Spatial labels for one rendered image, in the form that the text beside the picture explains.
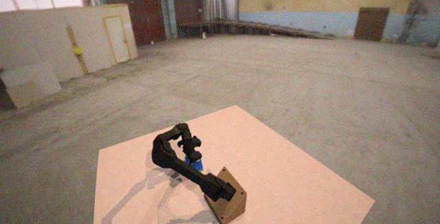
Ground blue circuit board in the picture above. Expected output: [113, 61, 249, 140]
[186, 156, 204, 171]

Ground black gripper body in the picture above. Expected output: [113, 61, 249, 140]
[177, 140, 202, 162]

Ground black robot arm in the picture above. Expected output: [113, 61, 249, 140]
[151, 123, 236, 202]

